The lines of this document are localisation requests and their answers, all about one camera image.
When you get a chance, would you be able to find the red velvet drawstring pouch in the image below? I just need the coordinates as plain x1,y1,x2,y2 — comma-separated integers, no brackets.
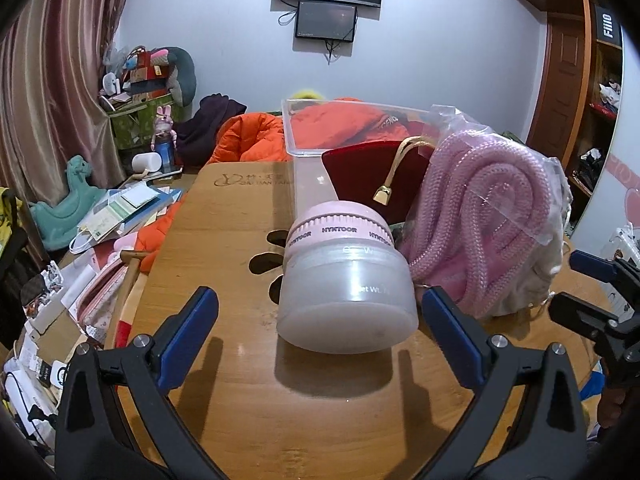
322,136,435,224

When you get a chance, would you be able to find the pink braided rope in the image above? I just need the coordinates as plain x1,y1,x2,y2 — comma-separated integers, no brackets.
398,104,573,320

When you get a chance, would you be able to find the wooden wardrobe shelf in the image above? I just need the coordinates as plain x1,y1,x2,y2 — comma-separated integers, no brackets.
525,0,623,206

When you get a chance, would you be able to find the green storage box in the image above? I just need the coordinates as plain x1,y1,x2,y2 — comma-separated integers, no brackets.
107,94,184,151

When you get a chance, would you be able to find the dark purple clothing pile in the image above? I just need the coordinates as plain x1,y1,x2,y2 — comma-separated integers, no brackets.
174,93,247,168

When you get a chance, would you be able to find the grey plush toy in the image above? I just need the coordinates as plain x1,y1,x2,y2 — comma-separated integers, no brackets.
167,47,196,107

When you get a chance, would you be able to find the stack of books and papers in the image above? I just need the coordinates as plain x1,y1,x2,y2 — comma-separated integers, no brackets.
68,182,182,255

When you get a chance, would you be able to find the pink striped curtain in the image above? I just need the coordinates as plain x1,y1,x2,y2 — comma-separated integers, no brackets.
1,0,126,205

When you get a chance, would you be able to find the small black wall monitor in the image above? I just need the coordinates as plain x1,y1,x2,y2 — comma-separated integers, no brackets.
295,0,357,42

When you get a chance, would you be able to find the black FiiO box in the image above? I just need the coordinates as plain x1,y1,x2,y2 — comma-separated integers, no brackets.
594,6,622,48

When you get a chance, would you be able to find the teal rocking horse toy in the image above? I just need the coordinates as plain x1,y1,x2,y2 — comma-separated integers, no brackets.
29,155,106,252

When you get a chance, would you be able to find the white mug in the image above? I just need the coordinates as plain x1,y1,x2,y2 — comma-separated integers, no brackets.
131,152,163,174

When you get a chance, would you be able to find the clear plastic storage box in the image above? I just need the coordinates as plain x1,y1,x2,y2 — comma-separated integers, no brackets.
282,99,440,223

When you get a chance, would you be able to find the yellow curved pillow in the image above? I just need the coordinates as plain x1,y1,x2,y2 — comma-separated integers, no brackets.
291,89,323,100

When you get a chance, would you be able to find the pink lid frosted jar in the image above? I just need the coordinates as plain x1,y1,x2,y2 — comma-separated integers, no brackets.
277,200,419,354

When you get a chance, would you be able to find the pink bunny figure bottle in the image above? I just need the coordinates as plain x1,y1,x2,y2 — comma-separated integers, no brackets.
151,104,177,172

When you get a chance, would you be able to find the brown wooden door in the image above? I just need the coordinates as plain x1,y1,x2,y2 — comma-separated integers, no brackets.
526,13,591,168

